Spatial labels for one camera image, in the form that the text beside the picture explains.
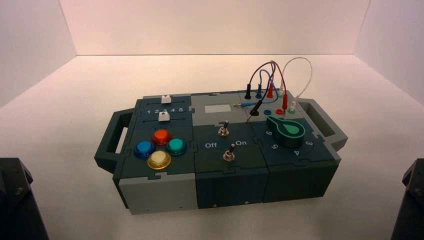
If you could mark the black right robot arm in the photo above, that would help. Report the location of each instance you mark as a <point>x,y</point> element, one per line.
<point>410,205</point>

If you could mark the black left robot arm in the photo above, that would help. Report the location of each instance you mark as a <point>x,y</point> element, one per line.
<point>15,205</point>

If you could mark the green rotary pointer knob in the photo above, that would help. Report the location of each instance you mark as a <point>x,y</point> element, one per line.
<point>287,133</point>

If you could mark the pale rectangular display window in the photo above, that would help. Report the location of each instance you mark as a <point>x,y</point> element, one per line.
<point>217,109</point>

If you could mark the green round push button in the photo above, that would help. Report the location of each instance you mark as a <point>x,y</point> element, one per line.
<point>176,146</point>

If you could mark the white slider cap blue arrow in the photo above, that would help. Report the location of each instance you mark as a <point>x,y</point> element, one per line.
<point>166,99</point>
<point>164,116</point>

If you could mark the orange round push button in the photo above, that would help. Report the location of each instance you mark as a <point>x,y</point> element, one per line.
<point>161,136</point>

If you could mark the yellow round push button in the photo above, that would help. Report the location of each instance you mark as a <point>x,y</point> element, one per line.
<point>159,160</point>

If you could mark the dark green grey control box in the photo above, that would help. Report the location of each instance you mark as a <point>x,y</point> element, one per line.
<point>228,188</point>

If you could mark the blue round push button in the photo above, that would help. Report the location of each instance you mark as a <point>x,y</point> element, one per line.
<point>144,149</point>

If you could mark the silver metal toggle switch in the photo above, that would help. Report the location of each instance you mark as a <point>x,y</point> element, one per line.
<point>223,131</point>
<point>228,155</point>

